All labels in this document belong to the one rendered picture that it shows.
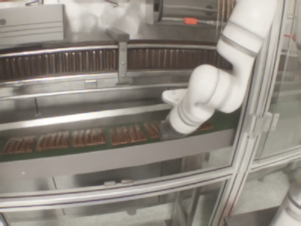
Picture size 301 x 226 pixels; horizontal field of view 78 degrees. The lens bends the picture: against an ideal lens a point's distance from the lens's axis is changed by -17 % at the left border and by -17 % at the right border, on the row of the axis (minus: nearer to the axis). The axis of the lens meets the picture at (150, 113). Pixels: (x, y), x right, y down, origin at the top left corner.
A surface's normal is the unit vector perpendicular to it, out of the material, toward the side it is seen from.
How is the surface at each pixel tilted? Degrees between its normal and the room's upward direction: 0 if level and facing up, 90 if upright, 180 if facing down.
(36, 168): 90
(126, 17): 90
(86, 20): 90
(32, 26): 90
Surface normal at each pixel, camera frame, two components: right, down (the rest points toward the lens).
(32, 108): 0.28, 0.42
